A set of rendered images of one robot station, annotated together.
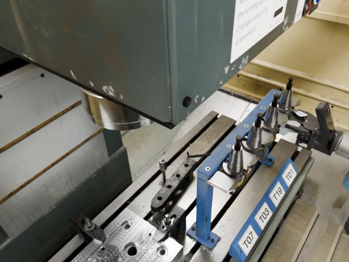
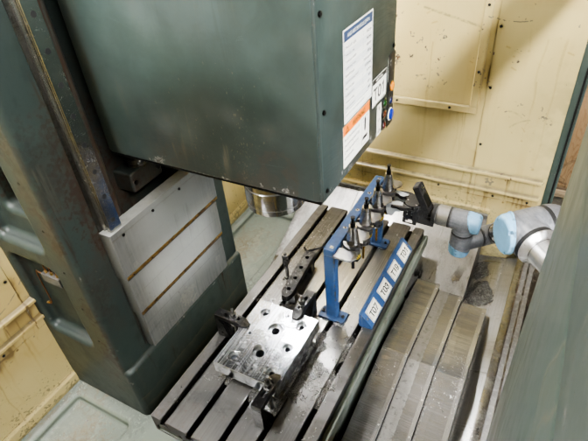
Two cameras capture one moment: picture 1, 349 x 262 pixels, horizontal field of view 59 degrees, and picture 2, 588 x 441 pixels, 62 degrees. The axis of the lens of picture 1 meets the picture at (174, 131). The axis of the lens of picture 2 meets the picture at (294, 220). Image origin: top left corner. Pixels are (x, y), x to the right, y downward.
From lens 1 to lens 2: 0.75 m
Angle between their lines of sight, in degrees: 6
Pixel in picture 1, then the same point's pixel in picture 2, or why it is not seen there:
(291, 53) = (390, 137)
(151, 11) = (313, 157)
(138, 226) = (276, 311)
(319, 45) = (415, 128)
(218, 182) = (342, 255)
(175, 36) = (322, 164)
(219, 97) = not seen: hidden behind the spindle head
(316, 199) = (436, 276)
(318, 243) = (440, 312)
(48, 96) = (182, 206)
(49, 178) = (182, 284)
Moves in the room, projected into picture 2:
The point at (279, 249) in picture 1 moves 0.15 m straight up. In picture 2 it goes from (404, 322) to (407, 296)
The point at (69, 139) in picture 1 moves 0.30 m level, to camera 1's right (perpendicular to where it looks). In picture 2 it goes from (197, 245) to (277, 230)
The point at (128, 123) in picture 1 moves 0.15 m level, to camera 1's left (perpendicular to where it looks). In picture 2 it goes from (283, 211) to (224, 221)
